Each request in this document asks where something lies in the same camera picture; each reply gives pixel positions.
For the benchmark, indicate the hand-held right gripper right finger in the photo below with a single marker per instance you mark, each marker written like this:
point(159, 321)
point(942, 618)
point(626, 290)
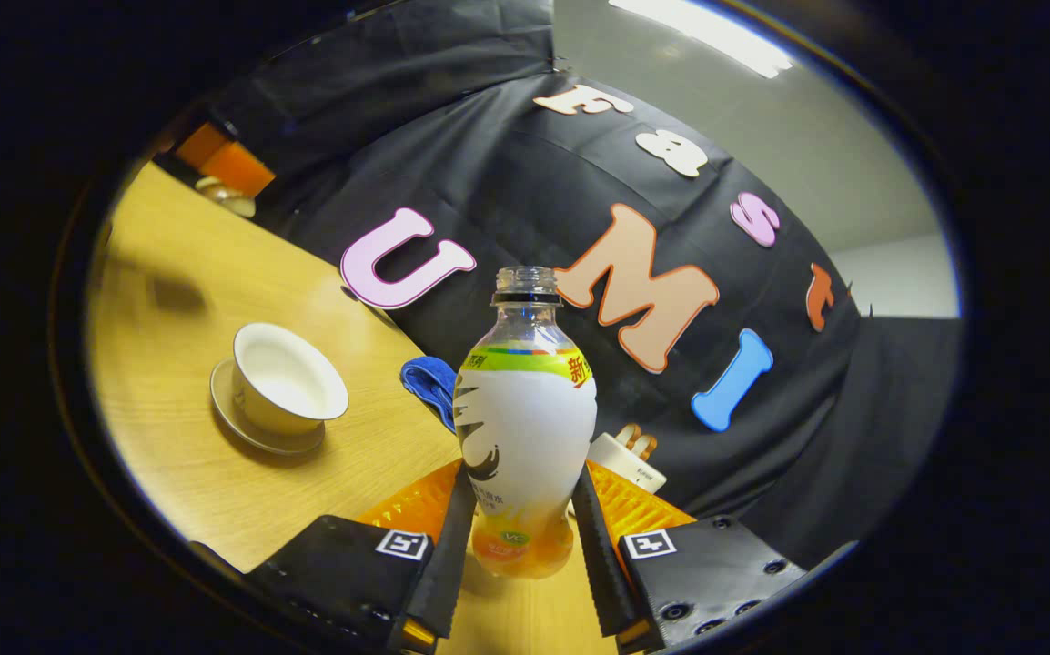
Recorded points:
point(593, 564)

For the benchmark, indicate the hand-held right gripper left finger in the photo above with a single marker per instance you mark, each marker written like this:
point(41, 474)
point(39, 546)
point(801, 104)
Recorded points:
point(452, 564)

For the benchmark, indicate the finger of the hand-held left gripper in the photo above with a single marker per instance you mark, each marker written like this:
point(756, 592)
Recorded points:
point(229, 159)

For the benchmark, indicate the plastic water bottle white label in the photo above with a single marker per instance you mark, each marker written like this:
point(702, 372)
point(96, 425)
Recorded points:
point(525, 428)

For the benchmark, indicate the cream ceramic teacup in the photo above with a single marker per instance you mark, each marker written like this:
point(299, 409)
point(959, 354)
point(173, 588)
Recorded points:
point(284, 377)

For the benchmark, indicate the cream teacup saucer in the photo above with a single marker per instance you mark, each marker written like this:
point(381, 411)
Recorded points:
point(229, 409)

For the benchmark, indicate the cream toaster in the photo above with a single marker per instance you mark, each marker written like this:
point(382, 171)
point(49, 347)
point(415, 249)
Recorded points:
point(625, 466)

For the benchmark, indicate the toast slice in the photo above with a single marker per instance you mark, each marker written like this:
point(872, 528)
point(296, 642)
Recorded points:
point(646, 447)
point(627, 435)

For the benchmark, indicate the folded blue towel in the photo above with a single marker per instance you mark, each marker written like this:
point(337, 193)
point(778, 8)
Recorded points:
point(429, 382)

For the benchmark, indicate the black backdrop cloth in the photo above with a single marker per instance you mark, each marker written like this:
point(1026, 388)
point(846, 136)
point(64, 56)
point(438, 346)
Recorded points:
point(507, 182)

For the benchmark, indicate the ceiling light panel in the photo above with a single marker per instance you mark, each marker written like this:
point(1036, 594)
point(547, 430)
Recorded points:
point(707, 32)

